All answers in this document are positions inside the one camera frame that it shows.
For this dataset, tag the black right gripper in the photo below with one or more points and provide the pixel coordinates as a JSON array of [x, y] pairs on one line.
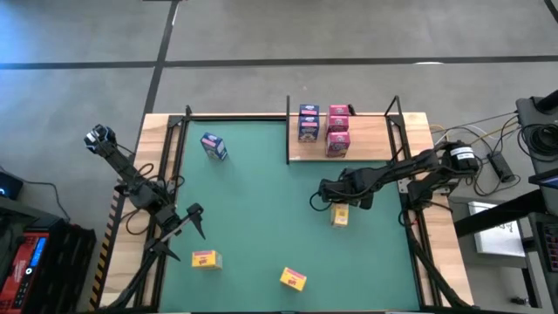
[[344, 187]]

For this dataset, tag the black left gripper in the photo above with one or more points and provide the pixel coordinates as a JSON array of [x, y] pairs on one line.
[[170, 220]]

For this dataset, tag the yellow Corn Pops cereal box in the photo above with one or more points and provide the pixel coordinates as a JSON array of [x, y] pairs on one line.
[[293, 279], [207, 259], [339, 214]]

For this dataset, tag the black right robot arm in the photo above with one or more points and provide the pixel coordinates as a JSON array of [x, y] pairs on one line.
[[418, 165]]

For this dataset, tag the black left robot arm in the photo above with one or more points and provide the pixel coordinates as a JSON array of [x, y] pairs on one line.
[[126, 174]]

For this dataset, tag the green table mat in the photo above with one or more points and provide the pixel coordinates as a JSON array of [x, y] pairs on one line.
[[279, 218]]

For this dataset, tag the black plastic crate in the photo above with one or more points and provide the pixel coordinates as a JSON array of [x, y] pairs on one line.
[[70, 261]]

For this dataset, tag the black power brick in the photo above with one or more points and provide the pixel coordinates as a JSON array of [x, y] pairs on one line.
[[501, 167]]

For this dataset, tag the black metal bar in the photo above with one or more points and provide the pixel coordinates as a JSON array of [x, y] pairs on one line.
[[501, 213]]

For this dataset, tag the red black electronic device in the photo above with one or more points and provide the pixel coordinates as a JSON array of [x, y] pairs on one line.
[[22, 270]]

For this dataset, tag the white board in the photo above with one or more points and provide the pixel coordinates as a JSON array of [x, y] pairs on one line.
[[497, 240]]

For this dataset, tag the black box with blue light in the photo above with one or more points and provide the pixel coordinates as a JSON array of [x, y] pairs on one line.
[[11, 185]]

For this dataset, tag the grey stand with black pole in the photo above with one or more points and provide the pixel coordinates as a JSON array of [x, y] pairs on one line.
[[529, 113]]

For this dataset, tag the black tablet with blue screen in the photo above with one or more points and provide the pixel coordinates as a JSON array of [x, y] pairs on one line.
[[547, 181]]

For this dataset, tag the small black floor object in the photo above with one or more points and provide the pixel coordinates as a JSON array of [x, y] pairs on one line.
[[519, 301]]

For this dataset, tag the black control console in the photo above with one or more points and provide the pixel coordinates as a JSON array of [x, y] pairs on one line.
[[549, 244]]

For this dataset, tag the wooden shelf with black frame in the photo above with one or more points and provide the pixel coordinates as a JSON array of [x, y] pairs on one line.
[[370, 144]]

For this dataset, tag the black aluminium table frame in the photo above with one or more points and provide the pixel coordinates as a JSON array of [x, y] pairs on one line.
[[175, 120]]

